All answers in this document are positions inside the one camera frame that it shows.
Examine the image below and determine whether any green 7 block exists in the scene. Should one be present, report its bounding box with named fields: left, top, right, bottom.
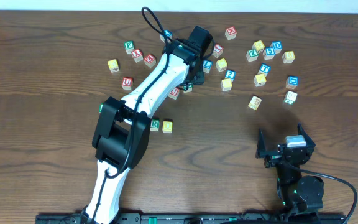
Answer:
left=284, top=91, right=298, bottom=105

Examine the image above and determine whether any red I block upper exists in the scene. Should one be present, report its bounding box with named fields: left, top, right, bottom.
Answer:
left=213, top=44, right=224, bottom=58

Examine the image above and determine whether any blue 2 block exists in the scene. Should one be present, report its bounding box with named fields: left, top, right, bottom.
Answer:
left=224, top=70, right=237, bottom=82

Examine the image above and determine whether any blue d block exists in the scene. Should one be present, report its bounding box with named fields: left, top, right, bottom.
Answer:
left=270, top=41, right=283, bottom=54
left=286, top=76, right=299, bottom=90

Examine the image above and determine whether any green F block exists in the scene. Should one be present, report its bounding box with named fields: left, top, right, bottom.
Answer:
left=124, top=40, right=135, bottom=54

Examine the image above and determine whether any green J block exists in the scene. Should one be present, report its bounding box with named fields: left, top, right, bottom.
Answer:
left=99, top=103, right=104, bottom=113

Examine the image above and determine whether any yellow K block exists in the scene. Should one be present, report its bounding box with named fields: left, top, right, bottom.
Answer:
left=254, top=73, right=267, bottom=86

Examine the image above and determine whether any blue L block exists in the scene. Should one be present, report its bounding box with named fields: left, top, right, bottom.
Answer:
left=203, top=60, right=213, bottom=73

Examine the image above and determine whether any red block far top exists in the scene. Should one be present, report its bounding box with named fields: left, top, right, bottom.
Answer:
left=225, top=26, right=237, bottom=40

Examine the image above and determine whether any blue 5 block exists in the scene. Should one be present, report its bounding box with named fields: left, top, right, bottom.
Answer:
left=263, top=47, right=275, bottom=60

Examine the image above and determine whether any blue D block right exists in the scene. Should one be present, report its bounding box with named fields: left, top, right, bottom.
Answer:
left=286, top=76, right=299, bottom=90

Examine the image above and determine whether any yellow ball picture block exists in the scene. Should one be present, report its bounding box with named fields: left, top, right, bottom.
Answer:
left=252, top=40, right=265, bottom=54

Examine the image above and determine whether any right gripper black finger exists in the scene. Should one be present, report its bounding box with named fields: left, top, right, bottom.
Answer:
left=255, top=129, right=279, bottom=159
left=297, top=123, right=316, bottom=148

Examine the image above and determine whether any blue T block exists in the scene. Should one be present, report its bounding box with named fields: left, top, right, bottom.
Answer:
left=258, top=63, right=271, bottom=76

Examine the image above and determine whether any blue X block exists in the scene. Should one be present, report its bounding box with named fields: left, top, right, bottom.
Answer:
left=160, top=30, right=172, bottom=42

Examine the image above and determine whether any yellow snail picture block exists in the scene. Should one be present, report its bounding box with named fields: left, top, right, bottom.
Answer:
left=248, top=96, right=262, bottom=110

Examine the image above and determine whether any red U block centre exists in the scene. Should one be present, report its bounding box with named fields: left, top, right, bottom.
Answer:
left=168, top=87, right=180, bottom=100

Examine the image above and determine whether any red X block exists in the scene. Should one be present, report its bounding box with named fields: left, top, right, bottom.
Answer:
left=131, top=49, right=143, bottom=63

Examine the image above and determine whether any green R block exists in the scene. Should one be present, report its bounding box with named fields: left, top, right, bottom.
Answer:
left=150, top=119, right=160, bottom=132

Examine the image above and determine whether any yellow O block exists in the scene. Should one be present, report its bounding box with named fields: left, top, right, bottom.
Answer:
left=162, top=121, right=173, bottom=133

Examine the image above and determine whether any yellow S block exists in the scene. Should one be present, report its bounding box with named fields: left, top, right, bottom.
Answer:
left=221, top=78, right=232, bottom=91

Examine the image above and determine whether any blue D block upper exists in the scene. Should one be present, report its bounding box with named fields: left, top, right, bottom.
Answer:
left=270, top=41, right=283, bottom=54

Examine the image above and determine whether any yellow block beside L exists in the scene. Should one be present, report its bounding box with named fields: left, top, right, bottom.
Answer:
left=216, top=58, right=228, bottom=72

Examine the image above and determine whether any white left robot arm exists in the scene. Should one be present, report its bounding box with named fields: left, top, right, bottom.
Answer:
left=81, top=26, right=213, bottom=223

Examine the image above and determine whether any green B block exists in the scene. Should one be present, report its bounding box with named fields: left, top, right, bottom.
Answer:
left=183, top=85, right=193, bottom=93

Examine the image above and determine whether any red u block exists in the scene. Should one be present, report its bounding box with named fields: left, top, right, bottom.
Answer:
left=121, top=77, right=133, bottom=90
left=168, top=87, right=180, bottom=100

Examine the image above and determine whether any yellow block far left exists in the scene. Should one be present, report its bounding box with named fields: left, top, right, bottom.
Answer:
left=108, top=59, right=119, bottom=73

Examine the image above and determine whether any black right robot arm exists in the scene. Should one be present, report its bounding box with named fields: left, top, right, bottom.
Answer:
left=255, top=124, right=324, bottom=215

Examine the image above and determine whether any green Z block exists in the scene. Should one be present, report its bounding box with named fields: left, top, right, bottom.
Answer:
left=246, top=49, right=259, bottom=62

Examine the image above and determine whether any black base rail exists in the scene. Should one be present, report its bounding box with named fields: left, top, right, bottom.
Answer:
left=35, top=212, right=346, bottom=224

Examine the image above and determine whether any red U block left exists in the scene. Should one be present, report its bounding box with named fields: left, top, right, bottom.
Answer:
left=121, top=77, right=133, bottom=90

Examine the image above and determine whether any yellow 8 block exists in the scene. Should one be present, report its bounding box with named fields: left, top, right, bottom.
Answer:
left=282, top=51, right=295, bottom=64

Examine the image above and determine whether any red E block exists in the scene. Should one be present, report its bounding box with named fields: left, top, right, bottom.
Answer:
left=144, top=54, right=157, bottom=68

